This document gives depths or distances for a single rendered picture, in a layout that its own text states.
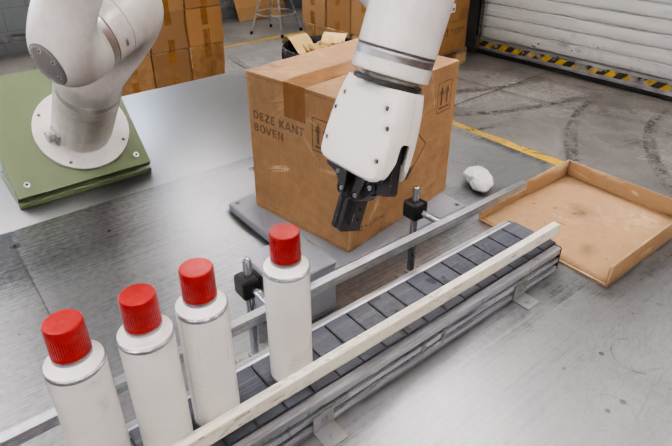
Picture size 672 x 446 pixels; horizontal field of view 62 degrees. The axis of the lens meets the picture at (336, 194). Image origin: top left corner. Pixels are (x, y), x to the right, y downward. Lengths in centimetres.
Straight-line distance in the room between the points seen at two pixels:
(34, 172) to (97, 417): 79
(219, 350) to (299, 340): 10
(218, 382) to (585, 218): 80
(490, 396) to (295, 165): 48
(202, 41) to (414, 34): 358
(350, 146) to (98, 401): 34
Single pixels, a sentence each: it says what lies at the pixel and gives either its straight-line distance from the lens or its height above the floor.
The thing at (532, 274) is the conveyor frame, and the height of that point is 86.
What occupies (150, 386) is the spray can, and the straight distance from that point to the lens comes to 57.
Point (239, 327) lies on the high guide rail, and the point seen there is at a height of 96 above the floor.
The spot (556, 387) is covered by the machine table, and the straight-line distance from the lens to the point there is 82.
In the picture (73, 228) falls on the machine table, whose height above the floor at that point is 83.
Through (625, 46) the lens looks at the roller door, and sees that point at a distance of 480.
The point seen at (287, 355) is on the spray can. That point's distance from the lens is 66.
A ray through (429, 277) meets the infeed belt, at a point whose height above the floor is 88.
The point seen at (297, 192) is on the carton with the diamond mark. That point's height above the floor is 92.
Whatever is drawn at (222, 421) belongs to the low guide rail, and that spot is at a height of 92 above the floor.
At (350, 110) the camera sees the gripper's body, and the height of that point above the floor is 119.
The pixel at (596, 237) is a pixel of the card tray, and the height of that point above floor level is 83.
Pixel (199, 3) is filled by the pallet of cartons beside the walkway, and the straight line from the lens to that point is 407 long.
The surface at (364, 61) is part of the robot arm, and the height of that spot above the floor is 124.
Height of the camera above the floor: 141
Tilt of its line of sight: 29 degrees down
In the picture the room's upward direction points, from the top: straight up
